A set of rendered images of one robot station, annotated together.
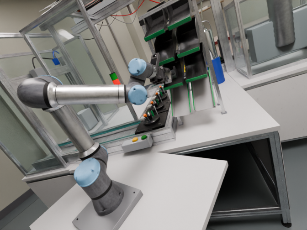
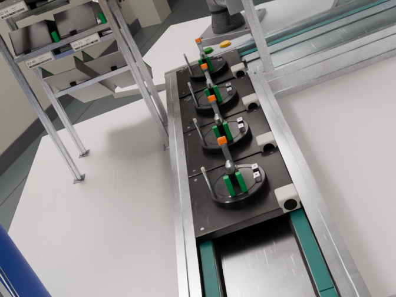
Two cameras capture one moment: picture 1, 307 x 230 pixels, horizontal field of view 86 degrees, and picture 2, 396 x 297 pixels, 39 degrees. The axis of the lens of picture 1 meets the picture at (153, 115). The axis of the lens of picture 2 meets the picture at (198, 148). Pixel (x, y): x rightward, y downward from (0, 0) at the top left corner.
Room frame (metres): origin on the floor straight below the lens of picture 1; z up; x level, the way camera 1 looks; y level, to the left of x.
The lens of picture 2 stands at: (2.94, -0.52, 1.70)
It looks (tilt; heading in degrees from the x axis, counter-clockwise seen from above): 29 degrees down; 167
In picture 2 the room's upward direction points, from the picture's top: 24 degrees counter-clockwise
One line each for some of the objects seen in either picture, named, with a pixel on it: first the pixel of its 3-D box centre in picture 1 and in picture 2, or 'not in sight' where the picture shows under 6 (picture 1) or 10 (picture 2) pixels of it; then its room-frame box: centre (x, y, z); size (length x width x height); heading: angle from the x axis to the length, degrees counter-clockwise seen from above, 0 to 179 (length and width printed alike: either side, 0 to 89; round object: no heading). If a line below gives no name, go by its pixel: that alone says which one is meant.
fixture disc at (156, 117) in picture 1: (151, 120); (208, 69); (1.20, 0.03, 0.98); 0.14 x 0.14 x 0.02
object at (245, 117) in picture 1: (164, 111); (238, 165); (1.61, -0.12, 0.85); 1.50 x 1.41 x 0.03; 70
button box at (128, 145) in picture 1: (137, 143); (228, 52); (1.02, 0.19, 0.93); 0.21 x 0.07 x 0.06; 70
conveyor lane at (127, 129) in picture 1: (124, 134); (297, 58); (1.32, 0.30, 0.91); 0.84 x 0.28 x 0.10; 70
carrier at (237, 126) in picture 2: (159, 95); (221, 126); (1.66, -0.14, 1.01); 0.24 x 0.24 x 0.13; 70
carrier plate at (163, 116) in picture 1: (152, 122); (210, 73); (1.20, 0.03, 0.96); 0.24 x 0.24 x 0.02; 70
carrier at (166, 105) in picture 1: (155, 104); (212, 90); (1.43, -0.06, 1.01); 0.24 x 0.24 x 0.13; 70
